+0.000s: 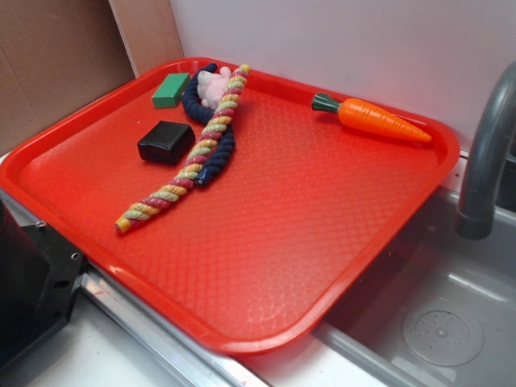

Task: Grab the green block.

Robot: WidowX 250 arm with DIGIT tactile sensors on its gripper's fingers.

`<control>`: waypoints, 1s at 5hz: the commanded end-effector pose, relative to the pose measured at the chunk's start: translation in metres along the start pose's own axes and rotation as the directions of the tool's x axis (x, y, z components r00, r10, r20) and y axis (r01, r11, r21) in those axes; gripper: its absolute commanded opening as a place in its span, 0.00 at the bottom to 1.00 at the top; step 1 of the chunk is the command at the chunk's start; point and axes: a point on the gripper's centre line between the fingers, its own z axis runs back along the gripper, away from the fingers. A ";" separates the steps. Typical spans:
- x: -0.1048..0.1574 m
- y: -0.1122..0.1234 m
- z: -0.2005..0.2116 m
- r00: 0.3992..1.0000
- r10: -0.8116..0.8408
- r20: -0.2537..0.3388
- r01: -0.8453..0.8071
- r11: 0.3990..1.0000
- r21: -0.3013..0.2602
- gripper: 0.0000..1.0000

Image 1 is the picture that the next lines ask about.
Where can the grey sink basin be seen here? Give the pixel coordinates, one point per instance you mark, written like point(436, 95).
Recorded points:
point(428, 264)

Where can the round sink drain cover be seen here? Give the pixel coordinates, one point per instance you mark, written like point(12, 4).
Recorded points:
point(441, 336)

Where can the red plastic tray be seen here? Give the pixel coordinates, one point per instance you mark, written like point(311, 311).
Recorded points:
point(254, 260)

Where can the black rectangular block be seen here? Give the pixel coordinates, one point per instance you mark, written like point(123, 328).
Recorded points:
point(166, 143)

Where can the orange plastic carrot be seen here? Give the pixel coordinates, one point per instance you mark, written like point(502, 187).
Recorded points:
point(367, 117)

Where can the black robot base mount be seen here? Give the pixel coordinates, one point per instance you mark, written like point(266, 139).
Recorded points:
point(40, 274)

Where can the grey faucet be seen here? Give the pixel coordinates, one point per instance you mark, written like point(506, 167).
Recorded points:
point(489, 178)

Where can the brown cardboard panel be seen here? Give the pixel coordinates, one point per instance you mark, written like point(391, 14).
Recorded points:
point(59, 56)

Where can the green block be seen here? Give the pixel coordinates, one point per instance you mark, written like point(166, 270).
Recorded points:
point(169, 92)

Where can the pink plush toy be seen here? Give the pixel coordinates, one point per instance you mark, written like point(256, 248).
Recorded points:
point(211, 87)

